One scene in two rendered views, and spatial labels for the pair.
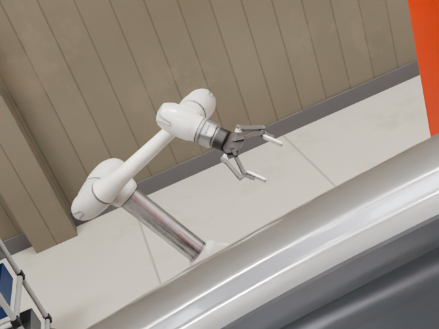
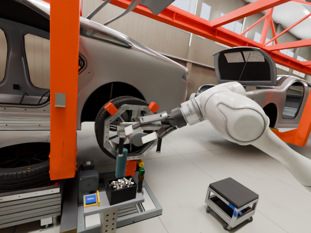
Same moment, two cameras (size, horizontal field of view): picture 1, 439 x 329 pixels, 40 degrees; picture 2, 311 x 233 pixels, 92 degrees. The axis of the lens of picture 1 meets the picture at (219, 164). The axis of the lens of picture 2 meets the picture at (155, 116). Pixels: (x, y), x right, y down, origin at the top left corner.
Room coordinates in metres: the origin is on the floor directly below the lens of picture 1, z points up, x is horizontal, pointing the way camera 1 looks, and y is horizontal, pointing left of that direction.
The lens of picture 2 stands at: (2.30, -0.33, 1.31)
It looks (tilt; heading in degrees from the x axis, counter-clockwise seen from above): 11 degrees down; 157
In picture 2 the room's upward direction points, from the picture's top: 8 degrees clockwise
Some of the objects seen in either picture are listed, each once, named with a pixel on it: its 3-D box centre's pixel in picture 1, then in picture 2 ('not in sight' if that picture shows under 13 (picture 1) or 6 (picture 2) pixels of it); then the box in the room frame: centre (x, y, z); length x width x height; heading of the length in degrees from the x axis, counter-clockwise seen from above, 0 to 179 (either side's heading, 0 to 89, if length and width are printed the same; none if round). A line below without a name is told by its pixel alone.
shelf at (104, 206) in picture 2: not in sight; (114, 199); (1.30, -0.15, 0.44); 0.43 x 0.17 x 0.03; 94
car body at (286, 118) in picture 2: not in sight; (268, 96); (-0.71, 4.65, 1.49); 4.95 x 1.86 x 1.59; 94
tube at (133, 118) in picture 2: not in sight; (128, 117); (1.09, -0.05, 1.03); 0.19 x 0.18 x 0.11; 4
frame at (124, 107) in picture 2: not in sight; (133, 132); (0.96, 0.04, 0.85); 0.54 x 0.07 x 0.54; 94
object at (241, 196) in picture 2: not in sight; (230, 202); (1.33, 1.12, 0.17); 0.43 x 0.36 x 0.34; 98
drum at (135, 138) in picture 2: not in sight; (135, 135); (1.03, 0.04, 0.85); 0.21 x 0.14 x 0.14; 4
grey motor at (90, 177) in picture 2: not in sight; (87, 178); (0.73, -0.35, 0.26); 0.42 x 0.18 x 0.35; 4
